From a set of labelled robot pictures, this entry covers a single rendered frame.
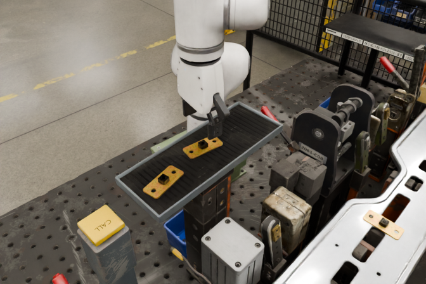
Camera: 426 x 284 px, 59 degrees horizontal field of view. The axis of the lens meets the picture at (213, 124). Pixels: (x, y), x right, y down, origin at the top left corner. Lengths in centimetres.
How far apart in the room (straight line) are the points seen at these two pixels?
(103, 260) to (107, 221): 7
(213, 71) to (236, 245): 31
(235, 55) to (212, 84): 42
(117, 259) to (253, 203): 67
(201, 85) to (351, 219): 49
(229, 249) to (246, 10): 41
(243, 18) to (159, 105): 239
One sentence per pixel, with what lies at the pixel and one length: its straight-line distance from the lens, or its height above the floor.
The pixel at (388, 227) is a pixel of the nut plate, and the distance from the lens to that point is 95.
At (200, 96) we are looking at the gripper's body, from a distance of 67.
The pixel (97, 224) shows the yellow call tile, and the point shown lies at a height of 116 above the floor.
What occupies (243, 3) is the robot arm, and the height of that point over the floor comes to 149.
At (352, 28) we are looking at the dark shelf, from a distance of 175.
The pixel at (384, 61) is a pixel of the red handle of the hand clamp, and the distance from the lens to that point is 128.
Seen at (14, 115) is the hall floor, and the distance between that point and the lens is 319.
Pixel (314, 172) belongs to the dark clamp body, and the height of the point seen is 108.
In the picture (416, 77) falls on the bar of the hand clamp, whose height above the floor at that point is 113.
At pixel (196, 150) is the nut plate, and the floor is 116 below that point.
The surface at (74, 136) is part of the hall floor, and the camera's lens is 281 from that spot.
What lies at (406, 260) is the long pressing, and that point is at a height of 100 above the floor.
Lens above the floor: 170
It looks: 38 degrees down
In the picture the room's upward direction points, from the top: straight up
